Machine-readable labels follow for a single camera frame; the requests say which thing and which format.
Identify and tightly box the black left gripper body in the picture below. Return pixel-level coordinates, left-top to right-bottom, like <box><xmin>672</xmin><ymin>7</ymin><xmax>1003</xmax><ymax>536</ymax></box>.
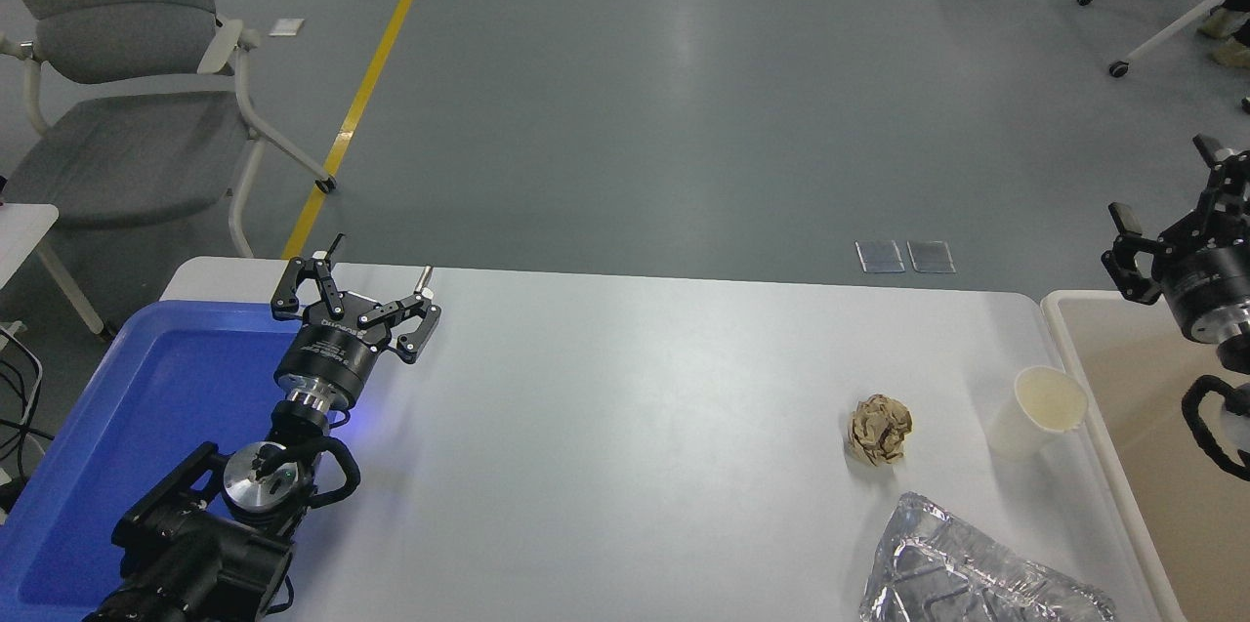
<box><xmin>274</xmin><ymin>293</ymin><xmax>393</xmax><ymax>401</ymax></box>

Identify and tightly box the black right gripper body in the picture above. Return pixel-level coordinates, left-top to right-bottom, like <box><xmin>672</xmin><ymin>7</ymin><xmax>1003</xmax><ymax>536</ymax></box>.
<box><xmin>1159</xmin><ymin>239</ymin><xmax>1250</xmax><ymax>344</ymax></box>

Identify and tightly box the white paper cup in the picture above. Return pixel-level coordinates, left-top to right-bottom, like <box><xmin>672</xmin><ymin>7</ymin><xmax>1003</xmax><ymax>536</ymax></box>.
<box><xmin>986</xmin><ymin>365</ymin><xmax>1089</xmax><ymax>460</ymax></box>

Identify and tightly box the large pale bin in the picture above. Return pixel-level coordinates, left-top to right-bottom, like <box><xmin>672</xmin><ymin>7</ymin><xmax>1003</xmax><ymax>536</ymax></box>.
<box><xmin>1040</xmin><ymin>288</ymin><xmax>1250</xmax><ymax>622</ymax></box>

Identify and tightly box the blue plastic tray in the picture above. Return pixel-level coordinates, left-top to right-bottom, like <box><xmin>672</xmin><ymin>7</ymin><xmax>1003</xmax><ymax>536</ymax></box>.
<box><xmin>0</xmin><ymin>300</ymin><xmax>354</xmax><ymax>622</ymax></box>

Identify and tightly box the clear floor plate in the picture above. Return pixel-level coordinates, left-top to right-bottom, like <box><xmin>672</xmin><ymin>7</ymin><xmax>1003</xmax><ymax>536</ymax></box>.
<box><xmin>907</xmin><ymin>240</ymin><xmax>957</xmax><ymax>273</ymax></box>
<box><xmin>856</xmin><ymin>240</ymin><xmax>906</xmax><ymax>273</ymax></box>

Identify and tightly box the grey office chair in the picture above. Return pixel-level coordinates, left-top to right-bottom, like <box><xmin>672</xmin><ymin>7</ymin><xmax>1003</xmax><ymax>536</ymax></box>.
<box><xmin>0</xmin><ymin>0</ymin><xmax>339</xmax><ymax>260</ymax></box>

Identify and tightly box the crumpled tan paper ball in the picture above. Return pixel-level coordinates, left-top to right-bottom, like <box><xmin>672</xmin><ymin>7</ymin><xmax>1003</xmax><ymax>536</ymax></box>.
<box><xmin>846</xmin><ymin>394</ymin><xmax>914</xmax><ymax>469</ymax></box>

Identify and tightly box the small white table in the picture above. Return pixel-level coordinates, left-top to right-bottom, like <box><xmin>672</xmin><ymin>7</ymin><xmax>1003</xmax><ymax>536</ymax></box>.
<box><xmin>0</xmin><ymin>202</ymin><xmax>114</xmax><ymax>342</ymax></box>

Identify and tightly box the crumpled silver foil tray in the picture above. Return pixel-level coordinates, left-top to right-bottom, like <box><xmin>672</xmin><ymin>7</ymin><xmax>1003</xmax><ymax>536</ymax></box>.
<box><xmin>859</xmin><ymin>492</ymin><xmax>1119</xmax><ymax>622</ymax></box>

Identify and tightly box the black cable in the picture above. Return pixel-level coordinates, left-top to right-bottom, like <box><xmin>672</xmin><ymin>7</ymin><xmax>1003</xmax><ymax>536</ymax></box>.
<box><xmin>0</xmin><ymin>327</ymin><xmax>46</xmax><ymax>413</ymax></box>
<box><xmin>0</xmin><ymin>417</ymin><xmax>52</xmax><ymax>496</ymax></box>

